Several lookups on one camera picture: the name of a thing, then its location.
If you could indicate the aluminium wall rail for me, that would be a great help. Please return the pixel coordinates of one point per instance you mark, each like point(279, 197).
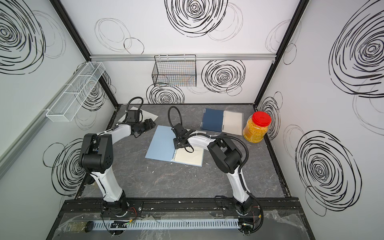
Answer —
point(183, 57)

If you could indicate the black wire basket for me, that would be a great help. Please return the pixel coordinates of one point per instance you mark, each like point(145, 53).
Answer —
point(175, 73)

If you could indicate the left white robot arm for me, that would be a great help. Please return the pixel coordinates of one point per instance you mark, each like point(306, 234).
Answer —
point(97, 156)

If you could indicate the black corner frame post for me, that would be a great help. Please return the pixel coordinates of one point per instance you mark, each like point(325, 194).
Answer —
point(282, 47)

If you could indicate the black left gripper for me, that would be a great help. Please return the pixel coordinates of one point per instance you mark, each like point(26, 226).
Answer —
point(149, 124)

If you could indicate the torn lined paper page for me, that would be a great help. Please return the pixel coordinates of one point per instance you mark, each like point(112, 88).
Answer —
point(144, 114)

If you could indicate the white mesh wall shelf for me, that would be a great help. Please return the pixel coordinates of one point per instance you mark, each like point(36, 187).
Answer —
point(83, 92)

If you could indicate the dark blue spiral notebook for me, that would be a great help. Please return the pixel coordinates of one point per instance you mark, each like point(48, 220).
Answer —
point(222, 121)

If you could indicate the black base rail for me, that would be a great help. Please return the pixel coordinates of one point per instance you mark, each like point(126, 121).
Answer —
point(137, 207)

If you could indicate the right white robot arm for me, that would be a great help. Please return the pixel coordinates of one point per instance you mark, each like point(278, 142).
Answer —
point(230, 155)

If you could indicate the white slotted cable duct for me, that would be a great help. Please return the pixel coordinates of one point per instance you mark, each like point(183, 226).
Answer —
point(182, 224)

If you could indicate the cornflakes jar with red lid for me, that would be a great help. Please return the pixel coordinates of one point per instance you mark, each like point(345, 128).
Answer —
point(257, 126)

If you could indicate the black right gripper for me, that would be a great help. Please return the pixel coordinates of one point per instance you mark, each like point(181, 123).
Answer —
point(176, 143)

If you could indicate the light blue spiral notebook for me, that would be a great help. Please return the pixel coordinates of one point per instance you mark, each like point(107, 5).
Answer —
point(162, 149)

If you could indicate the left black frame post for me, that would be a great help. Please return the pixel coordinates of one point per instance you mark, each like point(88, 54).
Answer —
point(66, 20)

